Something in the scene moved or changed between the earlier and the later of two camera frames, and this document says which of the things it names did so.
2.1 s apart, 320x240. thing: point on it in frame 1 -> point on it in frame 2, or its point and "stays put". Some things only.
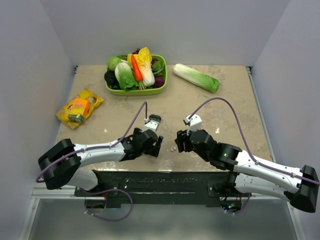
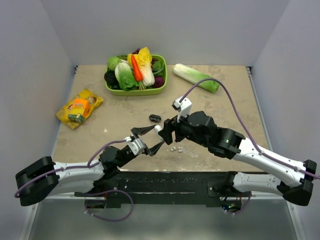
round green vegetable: (112, 61) stays put
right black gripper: (180, 142) -> (168, 131)
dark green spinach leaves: (158, 68) stays put
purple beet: (159, 82) stays put
